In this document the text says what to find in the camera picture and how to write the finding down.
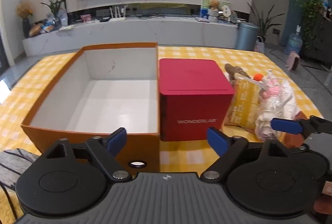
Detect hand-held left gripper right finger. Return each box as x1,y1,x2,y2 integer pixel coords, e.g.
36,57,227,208
200,127,296,181

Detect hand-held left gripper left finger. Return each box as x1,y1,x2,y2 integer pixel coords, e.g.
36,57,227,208
43,127,131,181

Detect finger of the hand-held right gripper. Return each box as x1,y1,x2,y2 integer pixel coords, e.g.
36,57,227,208
271,115,332,135

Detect clear bag of white stuffing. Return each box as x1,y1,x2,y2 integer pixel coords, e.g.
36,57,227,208
254,79,298,142

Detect pink white crochet pouch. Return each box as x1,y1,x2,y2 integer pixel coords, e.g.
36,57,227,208
261,70,282,100

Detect yellow snack packet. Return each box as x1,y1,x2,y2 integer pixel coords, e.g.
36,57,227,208
224,76,267,129

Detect orange cardboard box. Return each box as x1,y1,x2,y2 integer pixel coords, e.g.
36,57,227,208
21,42,160,175

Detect brown plush item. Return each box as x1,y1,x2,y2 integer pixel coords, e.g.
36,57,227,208
224,63,252,84

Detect red box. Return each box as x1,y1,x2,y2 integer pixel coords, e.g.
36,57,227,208
159,58,235,142

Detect pink heater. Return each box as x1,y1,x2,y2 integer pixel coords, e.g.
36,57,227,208
287,51,301,71

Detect blue water bottle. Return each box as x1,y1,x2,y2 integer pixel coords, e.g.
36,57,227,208
285,27,303,55

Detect pastel woven bag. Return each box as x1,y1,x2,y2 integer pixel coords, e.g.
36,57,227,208
254,36,266,53

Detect yellow checked tablecloth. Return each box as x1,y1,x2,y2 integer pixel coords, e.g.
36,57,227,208
0,45,325,224

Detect dark grey cabinet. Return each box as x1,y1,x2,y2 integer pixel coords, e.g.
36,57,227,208
301,6,332,69

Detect blue metal trash bin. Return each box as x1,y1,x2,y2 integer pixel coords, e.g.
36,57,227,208
235,21,260,52

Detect grey striped cloth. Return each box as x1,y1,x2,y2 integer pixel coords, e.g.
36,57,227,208
0,147,42,191

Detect long-leaf potted plant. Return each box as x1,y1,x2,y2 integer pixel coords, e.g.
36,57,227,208
246,2,286,46

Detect ivy plant on cabinet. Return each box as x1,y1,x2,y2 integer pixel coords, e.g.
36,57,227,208
296,0,325,49

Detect white marble television cabinet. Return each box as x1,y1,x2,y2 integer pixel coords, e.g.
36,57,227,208
22,2,239,57

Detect white router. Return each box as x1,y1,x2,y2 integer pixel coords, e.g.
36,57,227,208
108,5,127,22

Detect brown plush bear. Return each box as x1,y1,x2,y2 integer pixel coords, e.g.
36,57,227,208
209,0,220,23

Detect blue snack bag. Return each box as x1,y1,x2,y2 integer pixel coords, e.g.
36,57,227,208
41,19,55,33

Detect orange bread bag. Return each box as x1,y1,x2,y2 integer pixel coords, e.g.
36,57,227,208
28,22,43,37

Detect toys on cabinet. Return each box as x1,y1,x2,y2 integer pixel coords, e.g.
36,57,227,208
200,0,231,18

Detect green leafy plant in pot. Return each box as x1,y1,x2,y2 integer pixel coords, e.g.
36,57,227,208
40,0,69,28

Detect dried yellow flowers in vase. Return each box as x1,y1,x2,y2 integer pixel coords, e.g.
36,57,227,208
16,1,34,38

